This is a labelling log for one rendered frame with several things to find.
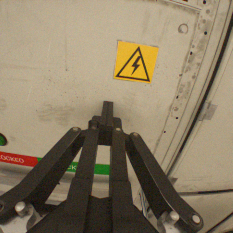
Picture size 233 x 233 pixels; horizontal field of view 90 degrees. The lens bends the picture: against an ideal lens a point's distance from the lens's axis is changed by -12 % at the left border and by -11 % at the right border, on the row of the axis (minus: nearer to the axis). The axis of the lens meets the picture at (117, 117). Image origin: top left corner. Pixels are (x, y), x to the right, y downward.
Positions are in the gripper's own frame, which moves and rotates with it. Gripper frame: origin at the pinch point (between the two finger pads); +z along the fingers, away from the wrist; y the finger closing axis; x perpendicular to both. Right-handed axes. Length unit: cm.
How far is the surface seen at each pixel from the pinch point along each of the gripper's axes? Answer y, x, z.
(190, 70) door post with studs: 18.8, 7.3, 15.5
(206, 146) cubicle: 32.7, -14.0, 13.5
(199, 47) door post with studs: 19.1, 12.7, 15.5
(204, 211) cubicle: 60, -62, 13
